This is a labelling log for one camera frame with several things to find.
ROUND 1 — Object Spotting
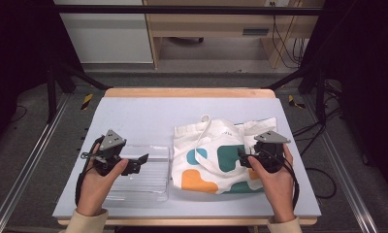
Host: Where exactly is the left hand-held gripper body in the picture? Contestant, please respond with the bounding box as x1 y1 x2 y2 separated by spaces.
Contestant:
81 129 132 178

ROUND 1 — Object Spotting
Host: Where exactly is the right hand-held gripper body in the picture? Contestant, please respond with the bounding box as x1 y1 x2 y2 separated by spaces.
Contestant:
251 130 292 174

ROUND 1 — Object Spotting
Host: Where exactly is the clear plastic tray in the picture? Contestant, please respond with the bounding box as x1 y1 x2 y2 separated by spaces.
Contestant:
103 144 171 204

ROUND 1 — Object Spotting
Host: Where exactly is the white patterned tote bag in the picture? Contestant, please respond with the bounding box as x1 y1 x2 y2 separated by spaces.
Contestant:
171 114 278 196

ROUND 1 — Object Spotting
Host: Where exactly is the person's right hand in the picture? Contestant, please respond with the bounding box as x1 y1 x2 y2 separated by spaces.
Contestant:
247 144 297 224

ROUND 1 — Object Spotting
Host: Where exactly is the person's left hand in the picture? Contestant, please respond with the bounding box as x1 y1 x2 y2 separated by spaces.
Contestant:
76 144 129 217

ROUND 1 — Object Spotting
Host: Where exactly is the yellow and black tape piece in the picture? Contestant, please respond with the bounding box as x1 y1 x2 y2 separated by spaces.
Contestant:
80 92 95 111

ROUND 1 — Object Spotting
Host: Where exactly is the yellow and black tool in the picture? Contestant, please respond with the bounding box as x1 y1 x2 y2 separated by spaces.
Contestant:
287 94 307 110

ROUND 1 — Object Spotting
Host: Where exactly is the person's left beige sleeve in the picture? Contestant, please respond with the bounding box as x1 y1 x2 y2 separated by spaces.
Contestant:
64 208 110 233

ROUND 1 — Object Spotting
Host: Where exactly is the person's beige sleeve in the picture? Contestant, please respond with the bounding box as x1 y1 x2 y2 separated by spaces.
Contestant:
64 208 110 233
267 216 304 233

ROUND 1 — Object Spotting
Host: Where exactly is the person's right beige sleeve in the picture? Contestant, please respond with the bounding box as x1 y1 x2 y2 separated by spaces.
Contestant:
267 216 304 233

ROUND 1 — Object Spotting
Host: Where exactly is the black metal stand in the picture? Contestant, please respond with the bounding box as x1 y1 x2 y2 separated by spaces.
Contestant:
46 62 111 124
263 63 328 126

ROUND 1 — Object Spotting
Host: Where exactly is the wooden table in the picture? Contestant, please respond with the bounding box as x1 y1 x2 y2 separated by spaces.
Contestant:
57 86 318 227

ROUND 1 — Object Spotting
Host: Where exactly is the white cabinet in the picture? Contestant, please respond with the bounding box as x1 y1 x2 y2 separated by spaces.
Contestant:
53 0 154 65

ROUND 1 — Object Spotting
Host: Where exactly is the black curtain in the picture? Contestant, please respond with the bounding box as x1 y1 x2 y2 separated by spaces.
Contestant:
0 0 83 151
301 0 388 202

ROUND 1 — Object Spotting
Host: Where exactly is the light wooden desk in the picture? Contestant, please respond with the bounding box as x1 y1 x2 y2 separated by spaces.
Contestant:
143 0 326 70

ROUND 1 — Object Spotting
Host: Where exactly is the black horizontal bar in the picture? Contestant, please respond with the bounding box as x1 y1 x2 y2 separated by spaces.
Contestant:
52 4 326 17

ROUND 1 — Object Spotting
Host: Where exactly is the right hand-held gripper black cable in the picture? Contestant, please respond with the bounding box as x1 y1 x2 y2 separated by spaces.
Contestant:
280 154 301 210

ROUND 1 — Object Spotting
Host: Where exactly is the hand-held gripper black cable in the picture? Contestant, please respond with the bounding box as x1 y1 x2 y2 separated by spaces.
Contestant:
74 135 105 207
280 154 301 210

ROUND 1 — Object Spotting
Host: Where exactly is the left hand-held gripper black cable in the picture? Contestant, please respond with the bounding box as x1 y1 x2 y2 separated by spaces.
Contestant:
74 135 105 207

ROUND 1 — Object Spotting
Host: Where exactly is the black floor cable loop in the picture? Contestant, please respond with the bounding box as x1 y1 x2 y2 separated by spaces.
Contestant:
292 108 339 200

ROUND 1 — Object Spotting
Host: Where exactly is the aluminium floor rail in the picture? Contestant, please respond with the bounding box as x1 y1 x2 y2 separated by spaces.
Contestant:
0 93 71 233
303 95 380 233

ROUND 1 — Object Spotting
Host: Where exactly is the thin black floor cable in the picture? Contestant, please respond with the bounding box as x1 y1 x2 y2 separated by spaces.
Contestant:
8 105 29 124

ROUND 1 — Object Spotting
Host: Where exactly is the black hanging cable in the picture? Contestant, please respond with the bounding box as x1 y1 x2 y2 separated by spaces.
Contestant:
271 1 307 69

